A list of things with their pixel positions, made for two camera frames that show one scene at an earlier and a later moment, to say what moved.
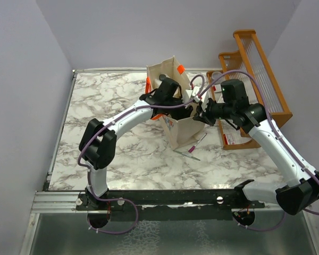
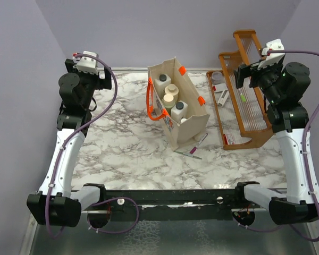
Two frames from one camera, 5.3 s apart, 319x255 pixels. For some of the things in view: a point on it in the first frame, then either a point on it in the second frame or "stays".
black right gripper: (206, 119) to (245, 70)
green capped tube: (186, 155) stays
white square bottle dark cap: (158, 82) stays
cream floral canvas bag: (181, 132) stays
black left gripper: (185, 112) to (103, 83)
